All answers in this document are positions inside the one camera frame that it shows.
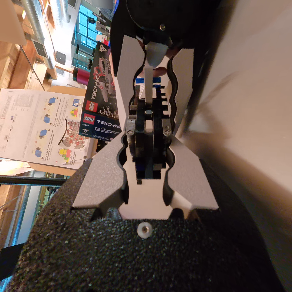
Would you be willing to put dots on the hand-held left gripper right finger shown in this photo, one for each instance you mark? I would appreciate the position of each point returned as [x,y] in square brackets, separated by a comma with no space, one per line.
[194,182]

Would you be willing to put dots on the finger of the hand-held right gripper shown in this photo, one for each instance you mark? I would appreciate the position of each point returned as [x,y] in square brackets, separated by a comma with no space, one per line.
[127,68]
[184,79]

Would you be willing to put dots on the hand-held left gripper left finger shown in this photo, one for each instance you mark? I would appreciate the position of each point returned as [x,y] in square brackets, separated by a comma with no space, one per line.
[100,180]

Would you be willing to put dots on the black toy brick model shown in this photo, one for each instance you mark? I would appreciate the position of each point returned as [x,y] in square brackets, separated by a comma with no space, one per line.
[140,136]

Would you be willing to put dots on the printed task sheet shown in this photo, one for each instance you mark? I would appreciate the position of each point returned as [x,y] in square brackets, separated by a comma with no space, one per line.
[27,125]

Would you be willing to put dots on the person's right hand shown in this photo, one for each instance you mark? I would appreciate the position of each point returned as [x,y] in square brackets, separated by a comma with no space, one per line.
[159,71]

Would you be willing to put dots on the maroon tumbler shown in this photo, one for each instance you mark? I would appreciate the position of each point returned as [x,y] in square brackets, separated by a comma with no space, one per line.
[83,76]

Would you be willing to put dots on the dark toy set box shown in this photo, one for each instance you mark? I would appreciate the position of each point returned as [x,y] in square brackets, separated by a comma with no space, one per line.
[100,127]

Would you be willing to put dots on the black speaker box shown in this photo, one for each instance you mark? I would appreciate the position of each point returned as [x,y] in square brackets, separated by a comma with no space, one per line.
[61,57]

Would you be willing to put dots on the metal air duct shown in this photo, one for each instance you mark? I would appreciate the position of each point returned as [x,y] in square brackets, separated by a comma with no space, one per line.
[36,22]

